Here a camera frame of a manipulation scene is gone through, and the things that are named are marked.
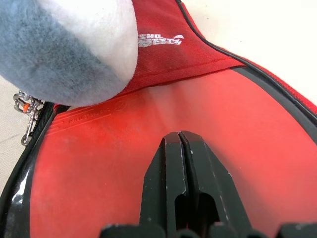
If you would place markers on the gray and white plush toy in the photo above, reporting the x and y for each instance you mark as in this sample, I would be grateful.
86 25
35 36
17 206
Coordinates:
62 47

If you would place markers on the metal zipper pull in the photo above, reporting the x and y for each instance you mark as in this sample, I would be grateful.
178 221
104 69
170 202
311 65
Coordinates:
31 116

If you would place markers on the red paddle case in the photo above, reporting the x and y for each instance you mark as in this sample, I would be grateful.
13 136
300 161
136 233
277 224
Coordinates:
173 59

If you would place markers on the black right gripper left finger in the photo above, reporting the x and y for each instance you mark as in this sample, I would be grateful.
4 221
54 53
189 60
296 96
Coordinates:
163 178

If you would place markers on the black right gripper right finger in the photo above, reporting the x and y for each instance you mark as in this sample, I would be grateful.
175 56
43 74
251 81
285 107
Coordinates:
213 183

